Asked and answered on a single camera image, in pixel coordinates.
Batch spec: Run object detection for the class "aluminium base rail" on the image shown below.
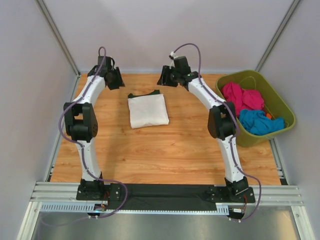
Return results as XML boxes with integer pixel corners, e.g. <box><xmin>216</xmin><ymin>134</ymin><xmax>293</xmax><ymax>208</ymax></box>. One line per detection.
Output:
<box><xmin>30</xmin><ymin>182</ymin><xmax>304</xmax><ymax>206</ymax></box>

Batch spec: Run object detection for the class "blue t-shirt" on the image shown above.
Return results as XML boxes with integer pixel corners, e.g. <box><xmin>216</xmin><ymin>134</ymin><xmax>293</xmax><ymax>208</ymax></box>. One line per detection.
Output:
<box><xmin>239</xmin><ymin>109</ymin><xmax>285</xmax><ymax>136</ymax></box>

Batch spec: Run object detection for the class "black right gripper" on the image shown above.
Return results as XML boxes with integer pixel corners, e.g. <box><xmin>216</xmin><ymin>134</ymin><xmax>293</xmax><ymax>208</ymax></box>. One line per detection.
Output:
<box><xmin>157</xmin><ymin>65</ymin><xmax>181</xmax><ymax>87</ymax></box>

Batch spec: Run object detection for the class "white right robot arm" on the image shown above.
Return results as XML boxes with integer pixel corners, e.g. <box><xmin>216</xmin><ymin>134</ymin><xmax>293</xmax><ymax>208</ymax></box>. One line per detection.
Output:
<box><xmin>157</xmin><ymin>56</ymin><xmax>249</xmax><ymax>202</ymax></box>

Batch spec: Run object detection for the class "magenta pink t-shirt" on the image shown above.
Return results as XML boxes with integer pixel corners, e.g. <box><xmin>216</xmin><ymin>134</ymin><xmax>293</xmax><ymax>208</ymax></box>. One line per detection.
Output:
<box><xmin>221</xmin><ymin>82</ymin><xmax>265</xmax><ymax>116</ymax></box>

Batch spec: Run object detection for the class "olive green plastic bin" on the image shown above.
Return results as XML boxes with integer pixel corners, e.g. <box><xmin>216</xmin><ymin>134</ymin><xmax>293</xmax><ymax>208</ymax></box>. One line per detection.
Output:
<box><xmin>215</xmin><ymin>70</ymin><xmax>296</xmax><ymax>147</ymax></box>

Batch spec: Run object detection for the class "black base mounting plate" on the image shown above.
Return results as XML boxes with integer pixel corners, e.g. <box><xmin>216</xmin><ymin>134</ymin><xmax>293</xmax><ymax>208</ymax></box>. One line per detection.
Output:
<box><xmin>76</xmin><ymin>182</ymin><xmax>256</xmax><ymax>211</ymax></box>

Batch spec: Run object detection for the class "aluminium corner frame post left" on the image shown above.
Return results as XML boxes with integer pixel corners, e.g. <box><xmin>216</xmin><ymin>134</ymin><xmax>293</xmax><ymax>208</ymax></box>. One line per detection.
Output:
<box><xmin>35</xmin><ymin>0</ymin><xmax>80</xmax><ymax>76</ymax></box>

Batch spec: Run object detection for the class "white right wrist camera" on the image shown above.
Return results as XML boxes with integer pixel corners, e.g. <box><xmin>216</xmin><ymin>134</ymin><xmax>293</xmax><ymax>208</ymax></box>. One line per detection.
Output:
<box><xmin>169</xmin><ymin>51</ymin><xmax>176</xmax><ymax>69</ymax></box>

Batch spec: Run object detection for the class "aluminium corner frame post right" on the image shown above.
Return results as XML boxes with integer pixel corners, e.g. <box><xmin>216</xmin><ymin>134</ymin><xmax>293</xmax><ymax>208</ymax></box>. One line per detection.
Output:
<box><xmin>255</xmin><ymin>0</ymin><xmax>303</xmax><ymax>72</ymax></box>

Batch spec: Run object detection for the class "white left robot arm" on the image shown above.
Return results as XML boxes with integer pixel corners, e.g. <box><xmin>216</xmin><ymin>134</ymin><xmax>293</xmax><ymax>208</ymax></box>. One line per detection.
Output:
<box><xmin>63</xmin><ymin>55</ymin><xmax>125</xmax><ymax>201</ymax></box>

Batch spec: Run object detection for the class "white and green raglan t-shirt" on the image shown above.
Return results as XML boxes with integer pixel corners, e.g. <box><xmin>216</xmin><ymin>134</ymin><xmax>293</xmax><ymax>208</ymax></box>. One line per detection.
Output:
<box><xmin>127</xmin><ymin>89</ymin><xmax>170</xmax><ymax>129</ymax></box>

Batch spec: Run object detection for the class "grey slotted cable duct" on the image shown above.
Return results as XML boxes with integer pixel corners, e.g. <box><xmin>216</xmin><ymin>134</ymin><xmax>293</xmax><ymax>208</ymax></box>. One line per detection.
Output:
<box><xmin>39</xmin><ymin>202</ymin><xmax>230</xmax><ymax>216</ymax></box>

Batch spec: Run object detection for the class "aluminium corner frame post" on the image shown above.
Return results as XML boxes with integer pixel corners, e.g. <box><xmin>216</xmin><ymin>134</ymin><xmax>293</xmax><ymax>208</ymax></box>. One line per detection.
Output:
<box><xmin>255</xmin><ymin>0</ymin><xmax>303</xmax><ymax>72</ymax></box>
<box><xmin>35</xmin><ymin>0</ymin><xmax>80</xmax><ymax>76</ymax></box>

